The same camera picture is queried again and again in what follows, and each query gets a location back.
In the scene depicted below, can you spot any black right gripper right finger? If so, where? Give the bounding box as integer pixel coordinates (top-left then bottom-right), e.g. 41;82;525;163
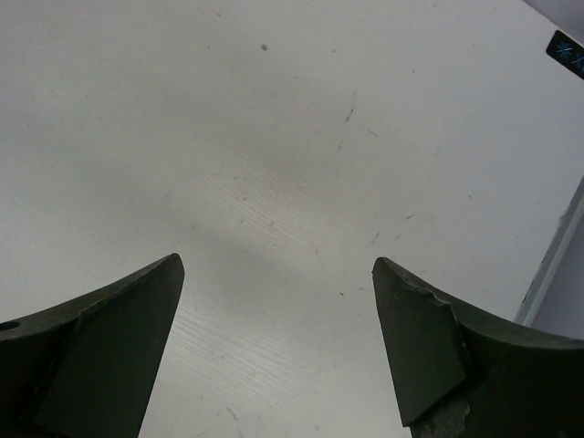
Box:
372;257;583;437

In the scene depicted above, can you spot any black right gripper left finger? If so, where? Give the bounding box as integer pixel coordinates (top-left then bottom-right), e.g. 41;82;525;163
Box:
1;254;184;437

